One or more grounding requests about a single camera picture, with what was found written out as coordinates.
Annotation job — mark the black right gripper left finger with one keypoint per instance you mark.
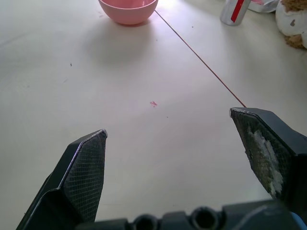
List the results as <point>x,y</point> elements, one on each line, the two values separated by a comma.
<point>81,177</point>

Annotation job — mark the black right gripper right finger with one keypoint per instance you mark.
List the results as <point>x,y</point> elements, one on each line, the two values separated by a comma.
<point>268,148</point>

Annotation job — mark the white and brown plush toy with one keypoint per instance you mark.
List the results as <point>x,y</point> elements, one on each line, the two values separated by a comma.
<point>291,22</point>

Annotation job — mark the silver can with red stripe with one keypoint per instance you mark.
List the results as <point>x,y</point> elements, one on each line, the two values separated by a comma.
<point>233,10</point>

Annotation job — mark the white and red packet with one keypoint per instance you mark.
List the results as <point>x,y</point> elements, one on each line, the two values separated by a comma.
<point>262,5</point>

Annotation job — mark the pink plastic bowl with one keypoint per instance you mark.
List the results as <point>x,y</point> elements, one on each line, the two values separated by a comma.
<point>128,10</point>

